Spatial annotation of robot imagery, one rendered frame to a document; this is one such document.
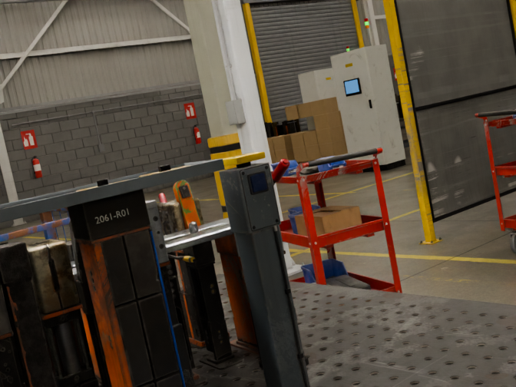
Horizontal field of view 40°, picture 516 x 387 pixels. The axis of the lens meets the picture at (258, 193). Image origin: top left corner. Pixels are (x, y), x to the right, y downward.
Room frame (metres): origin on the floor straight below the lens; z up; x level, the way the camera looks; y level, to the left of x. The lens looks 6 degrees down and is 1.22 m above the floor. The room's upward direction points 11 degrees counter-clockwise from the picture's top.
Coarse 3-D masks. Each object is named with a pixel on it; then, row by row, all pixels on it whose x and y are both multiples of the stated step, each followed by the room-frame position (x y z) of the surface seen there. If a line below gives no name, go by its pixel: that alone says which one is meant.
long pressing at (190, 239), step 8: (208, 224) 1.62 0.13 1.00; (216, 224) 1.59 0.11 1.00; (224, 224) 1.59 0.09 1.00; (176, 232) 1.60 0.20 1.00; (184, 232) 1.57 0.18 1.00; (200, 232) 1.52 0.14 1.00; (208, 232) 1.50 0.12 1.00; (216, 232) 1.46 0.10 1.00; (224, 232) 1.47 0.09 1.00; (176, 240) 1.47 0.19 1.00; (184, 240) 1.43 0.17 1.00; (192, 240) 1.43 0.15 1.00; (200, 240) 1.44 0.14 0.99; (208, 240) 1.45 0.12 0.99; (168, 248) 1.40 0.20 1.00; (176, 248) 1.41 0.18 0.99; (72, 264) 1.43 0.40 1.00
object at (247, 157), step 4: (256, 152) 1.24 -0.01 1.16; (260, 152) 1.22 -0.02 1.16; (264, 152) 1.22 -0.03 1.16; (236, 156) 1.24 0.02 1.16; (240, 156) 1.22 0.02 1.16; (244, 156) 1.20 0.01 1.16; (248, 156) 1.20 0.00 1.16; (252, 156) 1.21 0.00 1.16; (256, 156) 1.21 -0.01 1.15; (260, 156) 1.22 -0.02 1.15; (264, 156) 1.22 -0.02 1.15; (224, 160) 1.23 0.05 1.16; (228, 160) 1.22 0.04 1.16; (232, 160) 1.20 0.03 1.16; (236, 160) 1.19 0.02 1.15; (240, 160) 1.20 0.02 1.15; (244, 160) 1.20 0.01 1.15; (248, 160) 1.20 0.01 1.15; (252, 160) 1.21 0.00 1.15; (224, 164) 1.23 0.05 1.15; (228, 164) 1.22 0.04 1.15; (232, 164) 1.21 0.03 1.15; (236, 164) 1.23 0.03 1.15; (240, 164) 1.22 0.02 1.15; (244, 164) 1.22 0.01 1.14; (248, 164) 1.22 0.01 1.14
